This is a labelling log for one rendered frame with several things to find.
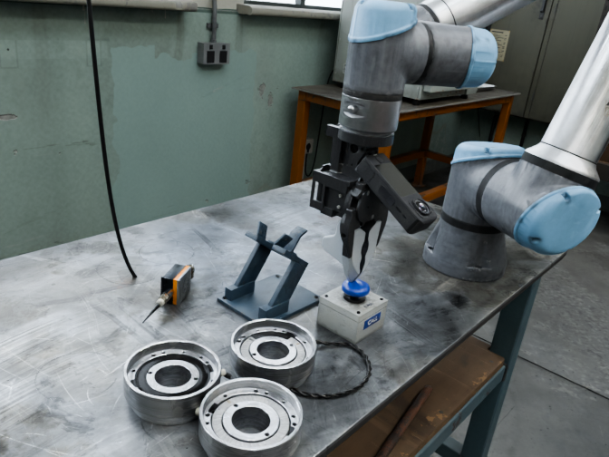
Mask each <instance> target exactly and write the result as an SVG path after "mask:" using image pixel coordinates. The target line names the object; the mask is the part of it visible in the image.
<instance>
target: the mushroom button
mask: <svg viewBox="0 0 609 457"><path fill-rule="evenodd" d="M342 291H343V292H344V293H345V294H347V295H349V296H351V297H365V296H367V295H369V293H370V286H369V285H368V283H366V282H365V281H363V280H360V279H356V280H355V281H353V282H349V281H348V280H347V279H346V280H344V282H343V283H342Z"/></svg>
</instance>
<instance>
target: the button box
mask: <svg viewBox="0 0 609 457"><path fill-rule="evenodd" d="M387 304H388V300H387V299H385V298H383V297H380V296H378V295H376V294H374V293H373V292H371V291H370V293H369V295H367V296H365V297H351V296H349V295H347V294H345V293H344V292H343V291H342V286H339V287H337V288H335V289H333V290H331V291H329V292H327V293H325V294H323V295H321V296H320V299H319V306H318V313H317V319H316V323H317V324H318V325H320V326H323V327H325V328H326V329H328V330H330V331H332V332H334V333H335V334H337V335H339V336H340V337H342V338H344V339H346V340H348V341H349V342H351V343H353V344H355V345H356V344H357V343H359V342H360V341H362V340H363V339H364V338H365V337H367V336H369V335H371V334H372V333H374V332H375V331H377V330H378V329H380V328H382V327H383V323H384V318H385V313H386V308H387Z"/></svg>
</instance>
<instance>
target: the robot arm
mask: <svg viewBox="0 0 609 457"><path fill-rule="evenodd" d="M534 1H536V0H426V1H424V2H422V3H420V4H418V5H414V4H409V3H402V2H393V1H386V0H360V1H359V2H358V3H357V4H356V6H355V8H354V12H353V18H352V23H351V29H350V33H349V35H348V41H349V44H348V52H347V59H346V65H345V73H344V80H343V94H342V100H341V108H340V114H339V123H338V124H337V125H333V124H327V128H326V135H328V136H331V137H333V144H332V151H331V159H330V163H328V164H325V165H322V168H321V169H317V170H314V174H313V181H312V189H311V197H310V205H309V206H310V207H312V208H314V209H318V210H321V211H320V213H323V214H324V215H327V216H329V217H331V218H332V217H335V216H338V217H341V218H342V219H341V221H339V222H338V224H337V228H336V233H335V234H334V235H330V236H324V237H323V241H322V245H323V248H324V250H325V251H326V252H328V253H329V254H330V255H331V256H333V257H334V258H335V259H337V260H338V261H339V262H340V263H342V265H343V271H344V274H345V276H346V278H347V280H348V281H349V282H353V281H355V280H356V279H357V278H358V277H359V276H360V275H361V274H362V273H363V271H364V270H365V268H366V267H367V265H368V263H369V261H370V259H371V258H372V255H373V252H374V250H375V248H376V247H377V246H378V244H379V241H380V238H381V236H382V233H383V230H384V227H385V224H386V221H387V218H388V211H390V213H391V214H392V215H393V216H394V217H395V218H396V219H397V221H398V222H399V223H400V224H401V226H402V227H403V228H404V229H405V230H406V232H407V233H408V234H415V233H418V232H420V231H423V230H424V229H427V228H428V227H429V226H430V225H431V224H432V223H433V222H434V221H435V220H436V218H437V214H436V213H435V212H434V211H433V209H432V208H431V207H430V206H429V205H428V203H427V202H426V201H425V200H424V199H423V198H422V197H421V195H420V194H419V193H418V192H417V191H416V189H414V188H413V187H412V185H411V184H410V183H409V182H408V181H407V180H406V179H405V178H404V176H403V175H402V174H401V173H400V172H399V171H398V169H397V168H396V167H395V166H394V165H393V164H392V162H391V161H390V160H389V159H388V158H387V156H386V155H385V154H384V153H379V152H378V151H379V149H378V148H379V147H388V146H392V145H393V139H394V132H395V131H397V128H398V122H399V118H400V112H401V103H402V96H403V92H404V86H405V84H412V85H429V86H445V87H455V88H457V89H461V88H462V87H479V86H480V85H482V84H483V83H485V82H486V81H487V80H488V79H489V78H490V76H491V75H492V73H493V72H494V70H495V67H496V63H497V58H498V46H497V42H496V40H495V38H494V36H493V35H492V33H491V32H489V31H488V30H485V29H483V28H485V27H487V26H489V25H490V24H493V23H495V22H496V21H498V20H500V19H502V18H503V17H505V16H507V15H510V14H512V13H514V12H516V10H518V9H520V8H522V7H524V6H526V5H529V4H531V3H532V2H534ZM608 143H609V12H608V14H607V16H606V18H605V19H604V22H603V24H602V26H601V28H600V30H599V31H598V33H597V35H596V37H595V39H594V41H593V43H592V45H591V47H590V49H589V50H588V52H587V54H586V56H585V58H584V60H583V62H582V64H581V66H580V68H579V70H578V71H577V73H576V75H575V78H574V80H573V81H572V83H571V85H570V87H569V89H568V90H567V92H566V94H565V97H564V99H563V101H562V102H561V104H560V106H559V108H558V109H557V111H556V114H555V116H554V118H553V120H552V121H551V123H550V125H549V127H548V129H547V130H546V133H545V135H544V137H543V139H542V141H541V142H540V143H538V145H535V146H533V147H530V148H527V149H524V148H522V147H519V146H516V145H511V144H505V143H497V142H486V141H466V142H462V143H461V144H460V145H458V147H457V148H456V150H455V153H454V157H453V161H452V162H451V163H450V165H451V169H450V173H449V181H448V185H447V189H446V194H445V198H444V202H443V207H442V211H441V215H440V220H439V222H438V223H437V225H436V227H435V228H434V230H433V231H432V232H431V234H430V236H429V238H428V240H427V241H426V243H425V246H424V249H423V254H422V256H423V259H424V261H425V262H426V263H427V264H428V265H429V266H430V267H432V268H433V269H435V270H437V271H439V272H440V273H442V274H444V275H447V276H449V277H454V278H457V279H461V280H466V281H472V282H491V281H495V280H498V279H500V278H502V277H503V276H504V274H505V270H506V267H507V262H508V261H507V250H506V240H505V234H506V235H508V236H509V237H511V238H513V239H514V240H515V241H516V242H517V243H518V244H519V245H521V246H523V247H525V248H530V249H532V250H534V251H535V252H537V253H539V254H543V255H557V254H561V253H564V252H566V251H567V250H568V249H572V248H574V247H576V246H577V245H578V244H580V243H581V242H582V241H583V240H584V239H585V238H586V237H587V236H588V235H589V234H590V233H591V231H592V230H593V229H594V227H595V225H596V223H597V221H598V219H599V216H600V210H599V209H600V208H601V203H600V200H599V198H598V197H597V195H596V194H595V189H596V187H597V185H598V183H599V182H600V178H599V176H598V173H597V170H596V164H597V162H598V161H599V160H600V158H601V156H602V154H603V153H604V150H605V148H606V146H607V145H608ZM325 170H329V172H328V171H326V172H322V171H325ZM316 181H317V182H318V188H317V195H316V199H314V188H315V182H316Z"/></svg>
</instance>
